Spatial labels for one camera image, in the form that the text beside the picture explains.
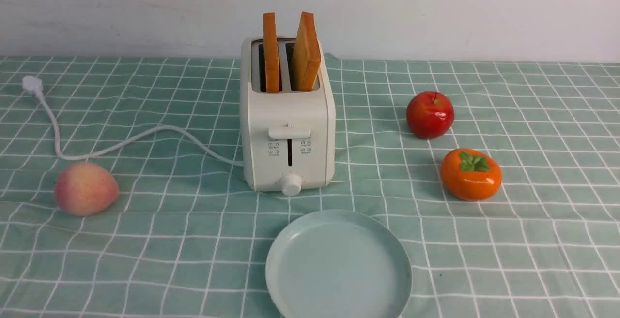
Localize toasted bread slice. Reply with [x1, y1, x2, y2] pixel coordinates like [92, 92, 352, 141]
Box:
[292, 12, 322, 91]
[262, 12, 280, 93]

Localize white two-slot toaster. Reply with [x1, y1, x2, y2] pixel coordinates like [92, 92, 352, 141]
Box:
[239, 36, 335, 196]

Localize light blue round plate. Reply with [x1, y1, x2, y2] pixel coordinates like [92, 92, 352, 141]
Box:
[265, 209, 412, 318]

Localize red apple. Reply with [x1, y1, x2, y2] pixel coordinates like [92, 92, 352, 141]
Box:
[405, 91, 455, 140]

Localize green checkered tablecloth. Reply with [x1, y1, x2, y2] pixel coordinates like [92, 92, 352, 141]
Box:
[0, 55, 620, 318]

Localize orange persimmon with green leaf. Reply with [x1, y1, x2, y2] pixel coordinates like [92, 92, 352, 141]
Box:
[440, 148, 503, 201]

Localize pink peach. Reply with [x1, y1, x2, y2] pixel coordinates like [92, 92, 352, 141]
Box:
[54, 162, 120, 217]

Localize white power cord with plug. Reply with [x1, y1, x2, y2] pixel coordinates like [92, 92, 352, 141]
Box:
[22, 76, 244, 168]

